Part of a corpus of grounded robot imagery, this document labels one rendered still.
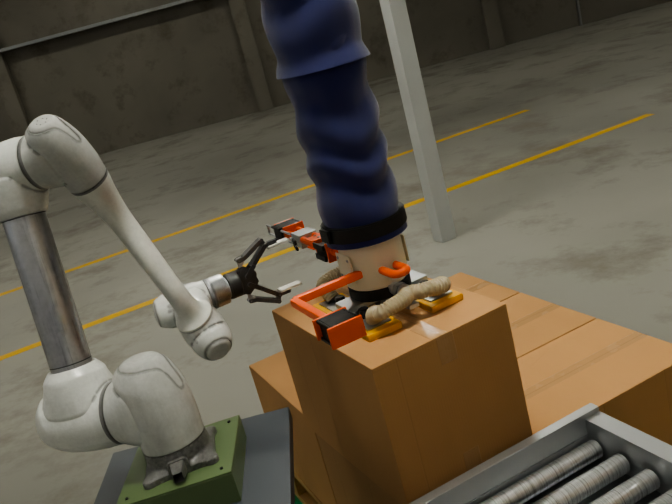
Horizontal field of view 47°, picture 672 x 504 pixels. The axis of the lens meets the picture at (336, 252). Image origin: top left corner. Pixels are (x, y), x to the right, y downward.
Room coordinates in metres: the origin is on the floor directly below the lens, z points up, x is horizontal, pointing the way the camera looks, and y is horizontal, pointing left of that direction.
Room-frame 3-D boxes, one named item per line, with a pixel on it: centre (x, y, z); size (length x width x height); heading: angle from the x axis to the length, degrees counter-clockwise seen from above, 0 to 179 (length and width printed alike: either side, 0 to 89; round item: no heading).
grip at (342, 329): (1.59, 0.04, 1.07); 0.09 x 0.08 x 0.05; 112
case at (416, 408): (1.97, -0.07, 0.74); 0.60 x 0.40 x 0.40; 23
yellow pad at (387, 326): (1.93, 0.00, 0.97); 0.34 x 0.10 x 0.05; 22
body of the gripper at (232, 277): (2.10, 0.28, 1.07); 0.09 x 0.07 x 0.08; 112
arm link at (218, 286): (2.08, 0.35, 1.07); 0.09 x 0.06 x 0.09; 22
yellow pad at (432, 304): (2.00, -0.18, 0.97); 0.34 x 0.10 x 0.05; 22
